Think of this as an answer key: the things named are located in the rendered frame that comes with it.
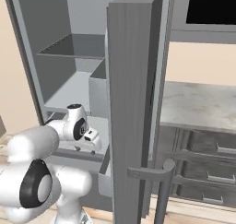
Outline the grey microwave oven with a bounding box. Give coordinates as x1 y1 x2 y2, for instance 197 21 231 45
170 0 236 45

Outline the grey fridge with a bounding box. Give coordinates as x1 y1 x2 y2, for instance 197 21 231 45
3 0 177 213

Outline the grey fridge door handle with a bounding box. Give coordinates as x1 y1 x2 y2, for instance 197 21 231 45
126 158 176 224

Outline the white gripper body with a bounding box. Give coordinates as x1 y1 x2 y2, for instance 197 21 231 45
74 132 103 153

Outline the grey fridge shelf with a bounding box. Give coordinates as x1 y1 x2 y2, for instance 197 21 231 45
36 33 107 61

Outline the silver drawer handle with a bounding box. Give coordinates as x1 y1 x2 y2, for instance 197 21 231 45
206 171 236 184
216 142 236 156
201 194 225 206

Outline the grey fridge door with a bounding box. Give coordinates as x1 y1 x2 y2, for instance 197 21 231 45
105 0 166 224

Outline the grey fridge door bin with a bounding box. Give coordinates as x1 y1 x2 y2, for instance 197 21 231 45
88 58 109 119
98 146 113 199

